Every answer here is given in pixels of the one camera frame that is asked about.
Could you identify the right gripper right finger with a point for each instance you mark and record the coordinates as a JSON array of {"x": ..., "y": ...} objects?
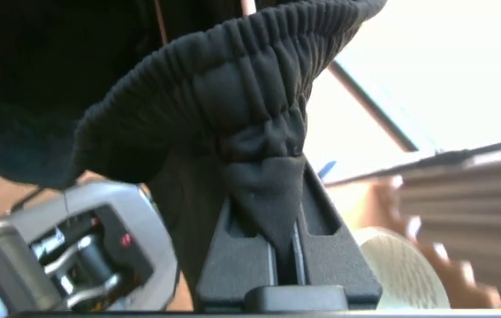
[{"x": 338, "y": 274}]

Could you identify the white laundry basket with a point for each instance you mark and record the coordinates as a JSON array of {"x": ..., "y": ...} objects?
[{"x": 404, "y": 274}]

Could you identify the black shorts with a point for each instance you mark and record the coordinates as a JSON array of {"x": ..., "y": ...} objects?
[{"x": 144, "y": 88}]

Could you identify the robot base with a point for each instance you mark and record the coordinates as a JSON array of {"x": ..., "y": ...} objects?
[{"x": 135, "y": 221}]

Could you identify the window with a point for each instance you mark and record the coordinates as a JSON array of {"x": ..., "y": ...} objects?
[{"x": 453, "y": 66}]

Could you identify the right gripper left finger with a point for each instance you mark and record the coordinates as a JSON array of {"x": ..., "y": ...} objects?
[{"x": 232, "y": 274}]

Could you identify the brown curtain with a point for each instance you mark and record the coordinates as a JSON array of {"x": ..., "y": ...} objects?
[{"x": 475, "y": 212}]

